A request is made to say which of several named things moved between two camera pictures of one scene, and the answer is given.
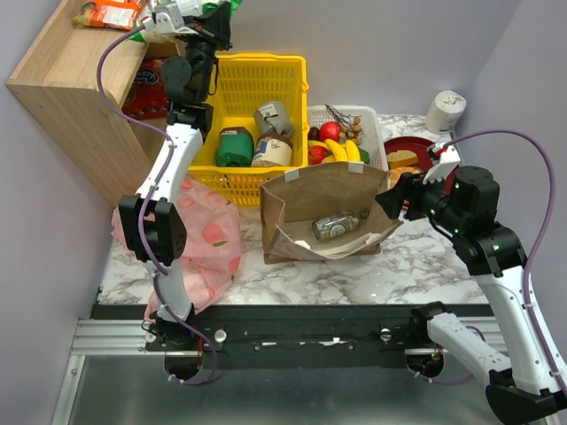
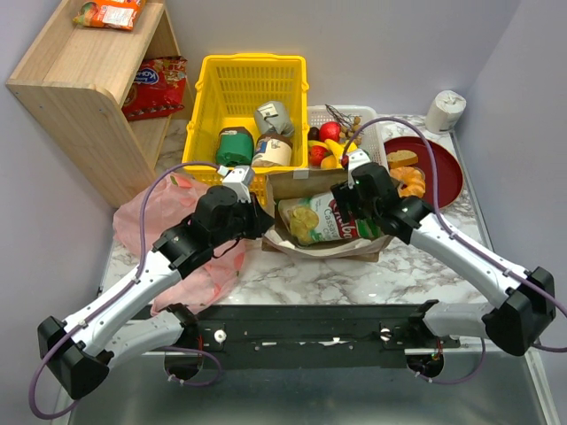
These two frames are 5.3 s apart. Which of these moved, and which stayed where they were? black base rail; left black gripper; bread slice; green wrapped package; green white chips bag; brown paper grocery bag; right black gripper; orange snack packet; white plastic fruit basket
Moved: left black gripper; green white chips bag; right black gripper
Stayed: brown paper grocery bag; white plastic fruit basket; bread slice; green wrapped package; orange snack packet; black base rail
